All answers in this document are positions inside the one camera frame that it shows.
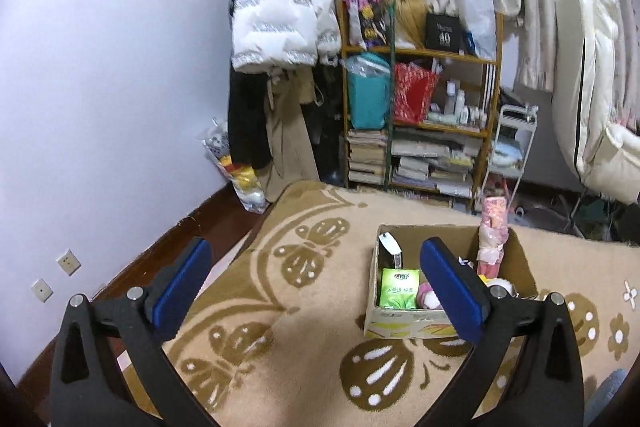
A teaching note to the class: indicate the white trolley cart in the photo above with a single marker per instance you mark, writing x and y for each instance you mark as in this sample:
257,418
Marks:
510,157

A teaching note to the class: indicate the green tissue pack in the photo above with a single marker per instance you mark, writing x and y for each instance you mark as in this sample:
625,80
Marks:
398,289

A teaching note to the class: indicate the white folded mattress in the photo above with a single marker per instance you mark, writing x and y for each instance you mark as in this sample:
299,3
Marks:
600,97

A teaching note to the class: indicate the plastic bag of toys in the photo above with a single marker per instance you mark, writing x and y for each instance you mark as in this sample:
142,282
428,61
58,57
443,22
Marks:
240,177

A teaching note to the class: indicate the beige trench coat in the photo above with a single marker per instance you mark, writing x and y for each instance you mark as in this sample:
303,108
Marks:
292,142

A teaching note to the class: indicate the blonde wig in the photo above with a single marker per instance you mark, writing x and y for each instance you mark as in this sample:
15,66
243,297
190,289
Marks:
410,19

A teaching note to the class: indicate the pile of books and magazines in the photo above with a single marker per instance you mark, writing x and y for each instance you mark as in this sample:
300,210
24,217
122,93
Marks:
432,167

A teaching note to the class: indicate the dark hanging garment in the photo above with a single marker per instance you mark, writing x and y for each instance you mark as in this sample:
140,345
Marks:
325,117

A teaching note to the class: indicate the beige patterned blanket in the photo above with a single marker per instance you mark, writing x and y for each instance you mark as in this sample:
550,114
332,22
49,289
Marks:
310,257

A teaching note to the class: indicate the pink plush toy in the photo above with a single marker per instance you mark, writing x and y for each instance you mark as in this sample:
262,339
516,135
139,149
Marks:
429,297

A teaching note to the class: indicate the black coat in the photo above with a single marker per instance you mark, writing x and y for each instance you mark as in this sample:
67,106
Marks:
247,122

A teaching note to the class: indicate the red patterned bag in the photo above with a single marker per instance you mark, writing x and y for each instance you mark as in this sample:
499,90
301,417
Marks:
412,94

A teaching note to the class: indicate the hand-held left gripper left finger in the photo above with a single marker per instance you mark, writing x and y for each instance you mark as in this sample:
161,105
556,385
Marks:
180,292

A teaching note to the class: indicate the teal bag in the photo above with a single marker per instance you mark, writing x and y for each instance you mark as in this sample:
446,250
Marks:
367,99

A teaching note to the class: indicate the wall outlet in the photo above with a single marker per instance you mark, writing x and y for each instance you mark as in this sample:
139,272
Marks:
68,262
41,289

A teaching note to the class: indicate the person's leg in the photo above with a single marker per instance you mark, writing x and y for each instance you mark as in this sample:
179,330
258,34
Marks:
607,399

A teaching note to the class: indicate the group of cosmetic bottles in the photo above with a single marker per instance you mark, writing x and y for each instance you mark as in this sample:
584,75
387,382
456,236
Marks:
460,109

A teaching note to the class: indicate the black box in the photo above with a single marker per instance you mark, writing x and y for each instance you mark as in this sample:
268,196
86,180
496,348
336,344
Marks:
444,34

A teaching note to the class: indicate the green pole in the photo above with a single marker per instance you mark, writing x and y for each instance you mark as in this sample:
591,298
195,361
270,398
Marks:
390,107

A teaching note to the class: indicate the purple and yellow printed cloth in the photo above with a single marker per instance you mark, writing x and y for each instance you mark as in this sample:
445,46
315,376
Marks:
367,14

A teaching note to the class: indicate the wooden shelf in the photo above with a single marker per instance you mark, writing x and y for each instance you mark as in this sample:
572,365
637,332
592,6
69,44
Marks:
492,107

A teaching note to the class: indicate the white plastic bag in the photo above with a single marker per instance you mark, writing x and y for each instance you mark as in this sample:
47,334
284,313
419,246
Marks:
480,37

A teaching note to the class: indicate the small white carton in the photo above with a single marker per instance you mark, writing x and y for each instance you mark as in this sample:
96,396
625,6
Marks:
391,249

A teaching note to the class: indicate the cardboard box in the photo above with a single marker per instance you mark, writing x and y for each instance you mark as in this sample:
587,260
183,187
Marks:
400,322

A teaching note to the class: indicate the stack of old books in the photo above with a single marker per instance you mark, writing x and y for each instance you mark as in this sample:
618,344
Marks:
367,157

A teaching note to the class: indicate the pink patterned bundle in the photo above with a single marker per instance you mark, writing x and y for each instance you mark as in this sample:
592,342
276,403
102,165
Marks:
493,232

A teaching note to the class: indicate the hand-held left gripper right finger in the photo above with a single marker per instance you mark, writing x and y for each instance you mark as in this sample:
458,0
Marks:
450,292

